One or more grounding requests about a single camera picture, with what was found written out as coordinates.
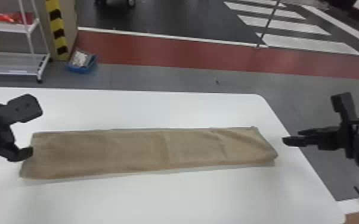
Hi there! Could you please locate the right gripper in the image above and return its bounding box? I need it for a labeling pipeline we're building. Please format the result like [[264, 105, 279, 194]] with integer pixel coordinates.
[[281, 120, 359, 159]]

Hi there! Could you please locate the white shelf trolley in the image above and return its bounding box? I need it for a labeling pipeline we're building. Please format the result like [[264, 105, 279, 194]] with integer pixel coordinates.
[[0, 0, 51, 83]]

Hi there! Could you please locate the blue basket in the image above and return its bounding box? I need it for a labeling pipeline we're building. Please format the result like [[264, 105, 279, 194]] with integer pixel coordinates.
[[66, 49, 98, 75]]

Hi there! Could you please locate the beige towel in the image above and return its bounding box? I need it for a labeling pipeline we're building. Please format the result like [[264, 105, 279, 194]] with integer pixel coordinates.
[[19, 125, 279, 181]]

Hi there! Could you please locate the red snack packet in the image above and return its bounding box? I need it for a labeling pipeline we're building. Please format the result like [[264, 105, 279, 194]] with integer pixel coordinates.
[[0, 11, 34, 26]]

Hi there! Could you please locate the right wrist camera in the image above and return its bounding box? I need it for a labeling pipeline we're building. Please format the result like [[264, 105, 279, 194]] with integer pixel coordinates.
[[330, 92, 359, 123]]

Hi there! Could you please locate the yellow black striped post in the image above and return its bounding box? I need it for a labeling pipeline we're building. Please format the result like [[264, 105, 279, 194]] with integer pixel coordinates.
[[44, 0, 70, 62]]

